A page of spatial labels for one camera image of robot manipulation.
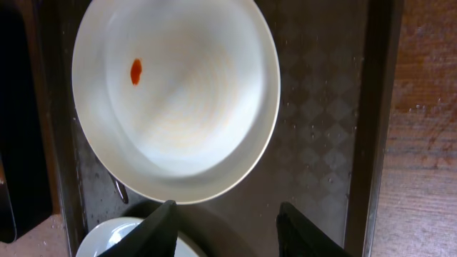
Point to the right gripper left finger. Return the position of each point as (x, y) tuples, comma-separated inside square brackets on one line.
[(154, 236)]

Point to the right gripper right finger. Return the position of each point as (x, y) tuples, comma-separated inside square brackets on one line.
[(298, 236)]

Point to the pale blue plate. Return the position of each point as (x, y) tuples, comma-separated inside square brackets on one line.
[(110, 232)]

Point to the white plate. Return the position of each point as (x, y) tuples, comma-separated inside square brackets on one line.
[(206, 105)]

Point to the black rectangular tray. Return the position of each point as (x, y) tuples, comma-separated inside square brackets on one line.
[(25, 190)]

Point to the brown serving tray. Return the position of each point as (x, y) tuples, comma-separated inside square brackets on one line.
[(337, 62)]

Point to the red sauce stain right plate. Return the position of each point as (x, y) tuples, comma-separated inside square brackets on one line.
[(135, 72)]

